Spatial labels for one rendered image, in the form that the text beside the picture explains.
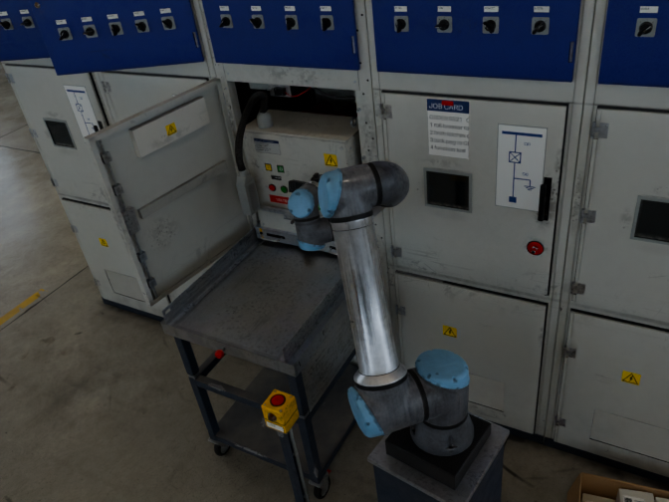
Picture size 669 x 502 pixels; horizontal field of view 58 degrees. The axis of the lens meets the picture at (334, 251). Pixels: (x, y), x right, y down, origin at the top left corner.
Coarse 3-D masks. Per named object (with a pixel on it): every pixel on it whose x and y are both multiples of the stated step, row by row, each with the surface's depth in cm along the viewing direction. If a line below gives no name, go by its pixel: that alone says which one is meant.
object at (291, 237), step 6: (258, 228) 272; (264, 228) 270; (270, 228) 269; (258, 234) 274; (270, 234) 270; (276, 234) 268; (282, 234) 266; (288, 234) 264; (294, 234) 263; (282, 240) 268; (288, 240) 267; (294, 240) 265; (330, 246) 256
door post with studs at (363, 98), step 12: (360, 0) 196; (360, 12) 198; (360, 24) 201; (360, 36) 203; (360, 48) 205; (360, 60) 208; (360, 72) 210; (360, 84) 213; (360, 96) 216; (360, 108) 219; (372, 108) 216; (360, 120) 222; (372, 120) 219; (360, 132) 225; (372, 132) 222; (360, 144) 228; (372, 144) 225; (372, 156) 228; (384, 252) 251; (384, 264) 255; (384, 276) 259
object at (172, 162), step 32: (192, 96) 234; (128, 128) 219; (160, 128) 227; (192, 128) 239; (224, 128) 256; (96, 160) 209; (128, 160) 223; (160, 160) 234; (192, 160) 247; (224, 160) 259; (128, 192) 226; (160, 192) 238; (192, 192) 251; (224, 192) 265; (128, 224) 227; (160, 224) 242; (192, 224) 256; (224, 224) 271; (128, 256) 234; (160, 256) 247; (192, 256) 261; (160, 288) 251
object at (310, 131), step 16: (272, 112) 258; (288, 112) 256; (256, 128) 244; (272, 128) 242; (288, 128) 240; (304, 128) 238; (320, 128) 237; (336, 128) 235; (352, 128) 233; (352, 144) 229; (352, 160) 232
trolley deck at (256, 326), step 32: (256, 256) 266; (288, 256) 263; (320, 256) 260; (224, 288) 250; (256, 288) 247; (288, 288) 244; (320, 288) 242; (192, 320) 235; (224, 320) 232; (256, 320) 230; (288, 320) 228; (224, 352) 225; (256, 352) 216
